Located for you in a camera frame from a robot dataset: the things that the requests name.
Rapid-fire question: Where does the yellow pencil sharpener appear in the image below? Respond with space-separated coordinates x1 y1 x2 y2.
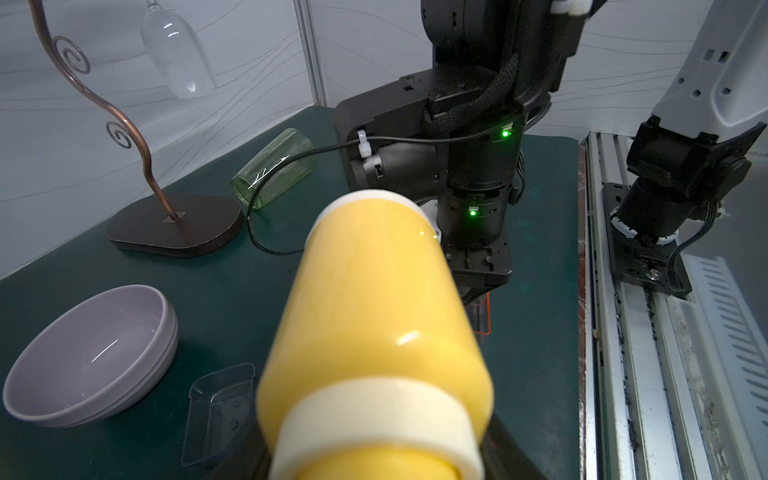
256 190 494 479

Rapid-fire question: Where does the clear hanging wine glass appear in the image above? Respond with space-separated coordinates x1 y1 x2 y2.
141 1 216 99

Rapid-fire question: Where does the copper wine glass stand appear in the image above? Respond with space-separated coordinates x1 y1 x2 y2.
30 1 244 257

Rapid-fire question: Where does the white vent grille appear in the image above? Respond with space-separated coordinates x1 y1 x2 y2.
685 255 767 462

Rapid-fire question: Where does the purple bowl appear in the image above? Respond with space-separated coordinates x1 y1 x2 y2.
3 285 179 428

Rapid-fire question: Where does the dark clear tray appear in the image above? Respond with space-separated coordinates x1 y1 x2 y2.
181 363 256 468

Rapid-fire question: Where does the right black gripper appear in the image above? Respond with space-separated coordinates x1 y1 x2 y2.
443 232 512 303

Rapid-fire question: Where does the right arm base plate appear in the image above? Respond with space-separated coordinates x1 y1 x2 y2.
602 183 692 298

